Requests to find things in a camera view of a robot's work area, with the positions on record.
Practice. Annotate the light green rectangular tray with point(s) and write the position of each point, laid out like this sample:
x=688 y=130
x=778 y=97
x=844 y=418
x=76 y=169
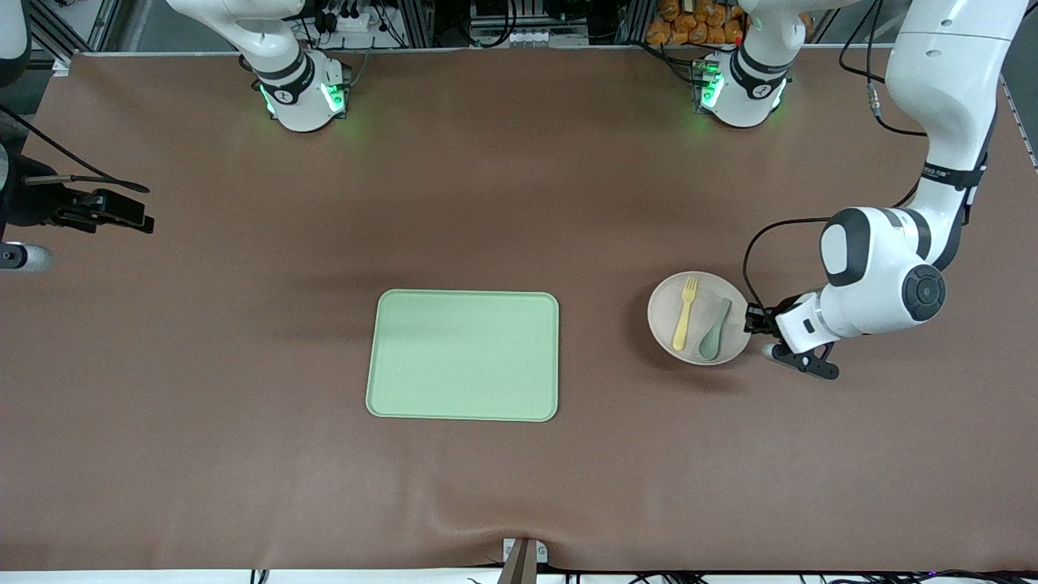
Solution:
x=462 y=357

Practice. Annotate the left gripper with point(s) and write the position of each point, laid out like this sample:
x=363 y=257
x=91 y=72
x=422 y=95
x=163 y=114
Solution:
x=760 y=319

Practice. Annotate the yellow plastic fork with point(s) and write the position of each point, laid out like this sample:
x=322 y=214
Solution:
x=684 y=324

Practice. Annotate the table edge clamp bracket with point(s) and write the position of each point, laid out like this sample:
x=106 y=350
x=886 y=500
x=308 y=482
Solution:
x=523 y=564

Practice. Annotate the white connector block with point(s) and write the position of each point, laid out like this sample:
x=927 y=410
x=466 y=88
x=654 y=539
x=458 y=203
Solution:
x=527 y=36

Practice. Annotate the beige round plate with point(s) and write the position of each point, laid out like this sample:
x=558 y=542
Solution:
x=661 y=316

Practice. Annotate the orange toy food pile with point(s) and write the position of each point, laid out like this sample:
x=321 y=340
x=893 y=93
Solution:
x=689 y=28

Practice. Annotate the white power strip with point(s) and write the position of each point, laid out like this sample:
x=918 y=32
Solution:
x=357 y=24

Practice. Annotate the aluminium frame post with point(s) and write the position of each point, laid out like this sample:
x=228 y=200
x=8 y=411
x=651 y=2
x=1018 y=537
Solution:
x=631 y=20
x=418 y=20

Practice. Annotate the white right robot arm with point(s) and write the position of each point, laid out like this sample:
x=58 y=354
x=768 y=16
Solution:
x=292 y=89

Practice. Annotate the metal table corner bracket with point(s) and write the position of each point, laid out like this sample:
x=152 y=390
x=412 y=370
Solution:
x=62 y=66

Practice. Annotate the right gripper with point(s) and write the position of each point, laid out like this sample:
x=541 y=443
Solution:
x=32 y=207

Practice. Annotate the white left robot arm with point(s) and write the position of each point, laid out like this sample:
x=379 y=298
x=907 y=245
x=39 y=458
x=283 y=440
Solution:
x=941 y=81

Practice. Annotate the green plastic spoon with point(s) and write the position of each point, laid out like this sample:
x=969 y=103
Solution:
x=709 y=347

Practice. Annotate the brown table mat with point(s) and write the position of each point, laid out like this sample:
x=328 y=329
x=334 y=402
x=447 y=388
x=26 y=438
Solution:
x=243 y=405

